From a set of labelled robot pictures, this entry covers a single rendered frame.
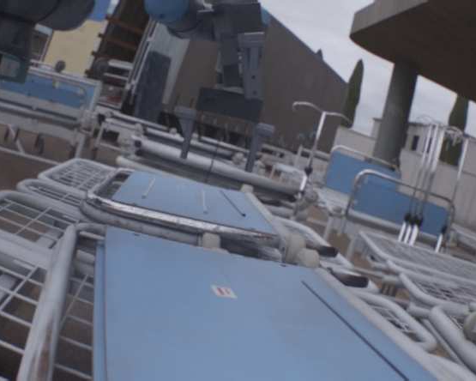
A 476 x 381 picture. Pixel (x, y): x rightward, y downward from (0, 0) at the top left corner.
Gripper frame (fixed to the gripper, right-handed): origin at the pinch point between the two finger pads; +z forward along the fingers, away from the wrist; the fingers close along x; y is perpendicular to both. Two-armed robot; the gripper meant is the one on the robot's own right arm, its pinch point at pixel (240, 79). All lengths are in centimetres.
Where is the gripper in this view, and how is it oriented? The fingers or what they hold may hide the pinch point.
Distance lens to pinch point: 96.1
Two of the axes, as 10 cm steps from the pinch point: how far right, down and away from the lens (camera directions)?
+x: 2.4, 2.7, -9.3
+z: 0.7, 9.5, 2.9
